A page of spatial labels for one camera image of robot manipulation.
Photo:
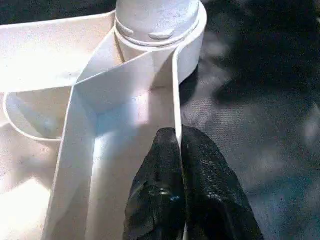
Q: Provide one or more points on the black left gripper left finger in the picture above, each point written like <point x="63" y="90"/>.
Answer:
<point x="157" y="200"/>

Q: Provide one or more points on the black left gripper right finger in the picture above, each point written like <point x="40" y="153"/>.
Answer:
<point x="220" y="205"/>

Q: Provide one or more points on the white plastic table top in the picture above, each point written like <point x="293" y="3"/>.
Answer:
<point x="75" y="125"/>

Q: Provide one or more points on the white plastic table leg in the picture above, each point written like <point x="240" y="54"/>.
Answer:
<point x="157" y="20"/>

